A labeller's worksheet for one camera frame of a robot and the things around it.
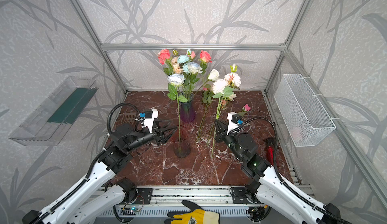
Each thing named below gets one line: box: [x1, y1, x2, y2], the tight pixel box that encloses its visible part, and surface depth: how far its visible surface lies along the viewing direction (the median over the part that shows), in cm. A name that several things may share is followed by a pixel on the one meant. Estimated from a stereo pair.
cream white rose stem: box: [193, 69, 220, 95], surface depth 72 cm
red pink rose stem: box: [157, 48, 174, 76], surface depth 80 cm
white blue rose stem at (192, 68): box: [182, 61, 203, 102], surface depth 78 cm
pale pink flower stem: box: [211, 64, 242, 157], surface depth 62 cm
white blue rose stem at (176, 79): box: [166, 73, 189, 143], surface depth 69 cm
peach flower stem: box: [171, 49, 183, 75], surface depth 84 cm
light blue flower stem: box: [177, 54, 189, 74], surface depth 82 cm
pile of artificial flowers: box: [196, 69, 251, 141], surface depth 64 cm
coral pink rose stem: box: [193, 49, 213, 97], surface depth 84 cm
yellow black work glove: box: [164, 200, 220, 224], surface depth 68 cm
